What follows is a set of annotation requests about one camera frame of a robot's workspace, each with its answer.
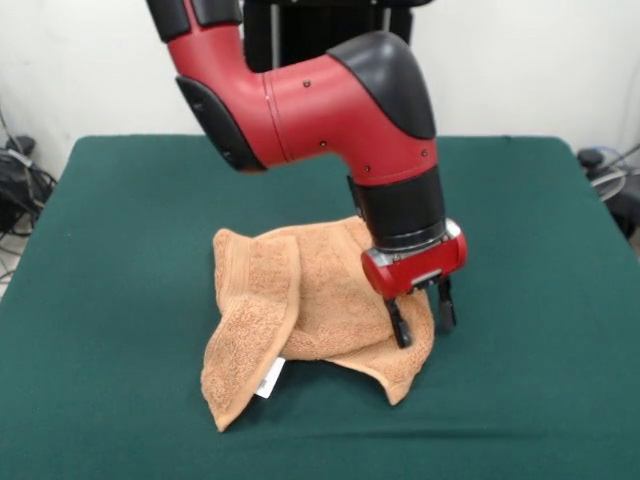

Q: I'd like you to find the small black plug box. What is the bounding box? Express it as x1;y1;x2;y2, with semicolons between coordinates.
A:
577;148;607;169

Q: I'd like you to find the black cable bundle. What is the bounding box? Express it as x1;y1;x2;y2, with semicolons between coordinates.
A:
0;134;59;241

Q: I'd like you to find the tan terry towel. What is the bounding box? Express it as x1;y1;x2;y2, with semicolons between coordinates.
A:
200;215;435;432

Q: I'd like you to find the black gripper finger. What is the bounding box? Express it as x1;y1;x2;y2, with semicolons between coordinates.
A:
384;294;415;350
435;277;457;334

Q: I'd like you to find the dark green table cloth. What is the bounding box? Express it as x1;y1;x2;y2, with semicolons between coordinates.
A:
0;134;640;480

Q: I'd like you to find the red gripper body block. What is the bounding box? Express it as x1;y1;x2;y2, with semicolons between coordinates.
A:
360;218;470;301

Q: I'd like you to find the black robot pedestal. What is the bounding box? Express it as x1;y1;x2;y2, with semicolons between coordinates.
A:
242;0;416;74

